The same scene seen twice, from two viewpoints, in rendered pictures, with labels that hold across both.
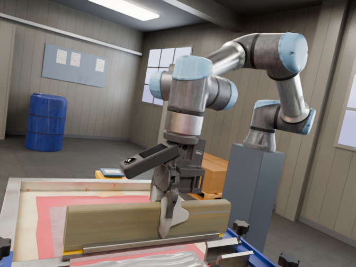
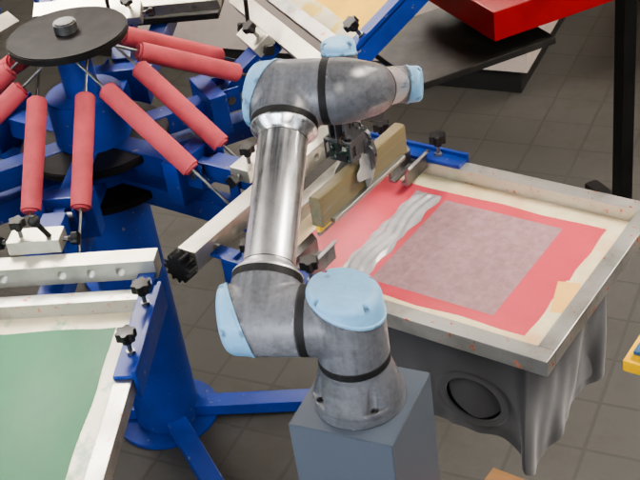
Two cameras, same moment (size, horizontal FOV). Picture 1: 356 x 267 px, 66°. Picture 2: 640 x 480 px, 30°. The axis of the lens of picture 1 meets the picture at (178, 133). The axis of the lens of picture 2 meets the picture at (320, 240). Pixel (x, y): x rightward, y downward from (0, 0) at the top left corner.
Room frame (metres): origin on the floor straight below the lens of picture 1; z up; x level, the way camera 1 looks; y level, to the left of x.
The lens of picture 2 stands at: (2.63, -0.96, 2.52)
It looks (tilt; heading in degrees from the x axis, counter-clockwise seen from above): 34 degrees down; 158
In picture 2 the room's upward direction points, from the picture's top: 9 degrees counter-clockwise
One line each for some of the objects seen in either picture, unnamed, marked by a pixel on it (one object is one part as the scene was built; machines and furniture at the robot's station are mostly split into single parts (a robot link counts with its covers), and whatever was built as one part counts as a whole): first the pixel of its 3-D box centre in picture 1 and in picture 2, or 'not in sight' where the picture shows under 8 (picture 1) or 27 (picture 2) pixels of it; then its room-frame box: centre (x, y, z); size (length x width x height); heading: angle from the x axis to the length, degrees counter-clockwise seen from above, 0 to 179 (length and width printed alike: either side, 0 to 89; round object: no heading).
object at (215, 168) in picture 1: (203, 174); not in sight; (4.42, -0.53, 0.25); 1.32 x 0.90 x 0.49; 39
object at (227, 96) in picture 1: (208, 91); not in sight; (0.64, -0.05, 1.39); 0.11 x 0.11 x 0.08; 53
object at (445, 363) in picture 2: not in sight; (429, 365); (0.85, -0.03, 0.77); 0.46 x 0.09 x 0.36; 29
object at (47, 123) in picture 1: (46, 119); not in sight; (5.53, 2.68, 0.50); 1.36 x 0.84 x 1.00; 39
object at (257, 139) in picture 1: (260, 138); (356, 374); (1.29, -0.39, 1.25); 0.15 x 0.15 x 0.10
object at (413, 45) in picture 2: not in sight; (322, 93); (-0.19, 0.27, 0.91); 1.34 x 0.41 x 0.08; 89
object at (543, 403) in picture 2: not in sight; (563, 357); (0.97, 0.25, 0.74); 0.45 x 0.03 x 0.43; 119
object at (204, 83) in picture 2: not in sight; (96, 144); (-0.21, -0.40, 0.99); 0.82 x 0.79 x 0.12; 29
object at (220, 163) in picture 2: not in sight; (239, 172); (0.22, -0.16, 1.02); 0.17 x 0.06 x 0.05; 29
